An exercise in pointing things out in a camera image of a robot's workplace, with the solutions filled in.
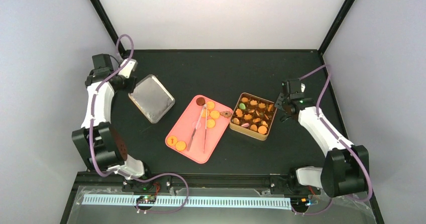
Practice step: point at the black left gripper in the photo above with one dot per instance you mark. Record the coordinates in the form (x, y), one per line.
(128, 88)

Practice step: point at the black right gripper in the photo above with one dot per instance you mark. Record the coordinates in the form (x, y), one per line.
(277, 103)

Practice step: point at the silver metal tin lid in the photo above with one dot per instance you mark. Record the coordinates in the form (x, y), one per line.
(152, 98)

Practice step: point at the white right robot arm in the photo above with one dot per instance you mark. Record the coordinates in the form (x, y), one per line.
(346, 166)

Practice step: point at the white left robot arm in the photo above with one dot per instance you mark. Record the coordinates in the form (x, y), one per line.
(99, 144)

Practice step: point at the gold cookie tin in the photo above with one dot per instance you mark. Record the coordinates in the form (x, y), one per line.
(259, 112)

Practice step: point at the round plain tan cookie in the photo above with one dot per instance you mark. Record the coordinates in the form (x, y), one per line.
(262, 130)

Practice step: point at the yellow biscuit red cross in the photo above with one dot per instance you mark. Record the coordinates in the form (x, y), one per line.
(171, 140)

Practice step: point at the dark chocolate round cookie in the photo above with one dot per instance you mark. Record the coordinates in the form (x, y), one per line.
(200, 101)

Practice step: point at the pink plastic tray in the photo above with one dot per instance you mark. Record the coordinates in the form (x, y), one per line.
(191, 128)

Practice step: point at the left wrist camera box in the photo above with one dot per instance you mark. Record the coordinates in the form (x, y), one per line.
(127, 67)

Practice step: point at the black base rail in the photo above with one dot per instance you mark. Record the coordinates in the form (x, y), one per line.
(277, 184)

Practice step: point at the white slotted cable duct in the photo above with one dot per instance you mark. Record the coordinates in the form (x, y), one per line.
(193, 201)

